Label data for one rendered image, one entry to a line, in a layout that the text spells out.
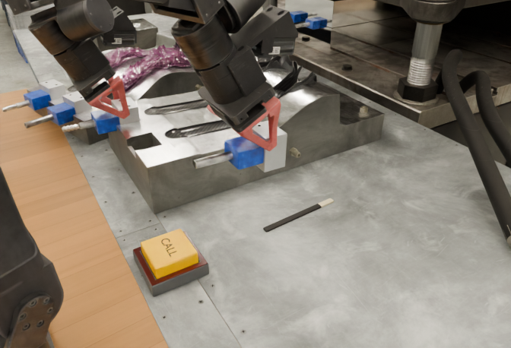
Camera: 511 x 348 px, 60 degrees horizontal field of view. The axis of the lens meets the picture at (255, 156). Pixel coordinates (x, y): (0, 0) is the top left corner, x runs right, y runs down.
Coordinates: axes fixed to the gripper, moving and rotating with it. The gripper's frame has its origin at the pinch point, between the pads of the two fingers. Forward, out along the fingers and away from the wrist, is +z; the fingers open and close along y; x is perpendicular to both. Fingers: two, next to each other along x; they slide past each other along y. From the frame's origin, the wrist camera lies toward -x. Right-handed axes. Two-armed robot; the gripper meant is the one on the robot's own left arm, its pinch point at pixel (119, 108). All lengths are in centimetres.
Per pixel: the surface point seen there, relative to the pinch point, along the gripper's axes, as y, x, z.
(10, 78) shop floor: 306, 58, 80
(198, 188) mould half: -19.1, -1.6, 10.5
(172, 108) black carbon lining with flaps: 1.2, -7.8, 7.5
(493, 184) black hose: -45, -38, 26
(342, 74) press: 19, -56, 44
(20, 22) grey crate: 336, 24, 59
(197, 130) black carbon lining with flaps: -9.9, -8.2, 7.5
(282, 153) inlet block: -31.4, -14.0, 4.7
